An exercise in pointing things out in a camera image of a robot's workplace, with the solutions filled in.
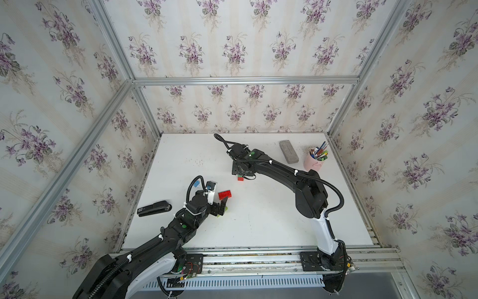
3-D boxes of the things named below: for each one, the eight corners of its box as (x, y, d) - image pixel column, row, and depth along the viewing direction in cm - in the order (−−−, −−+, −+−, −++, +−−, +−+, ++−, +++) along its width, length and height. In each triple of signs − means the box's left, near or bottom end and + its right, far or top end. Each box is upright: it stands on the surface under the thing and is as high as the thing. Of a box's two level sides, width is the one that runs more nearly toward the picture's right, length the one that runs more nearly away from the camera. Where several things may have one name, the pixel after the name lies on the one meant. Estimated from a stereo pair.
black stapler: (141, 218, 87) (135, 213, 83) (141, 212, 90) (136, 207, 85) (171, 211, 90) (168, 206, 85) (171, 205, 92) (168, 199, 87)
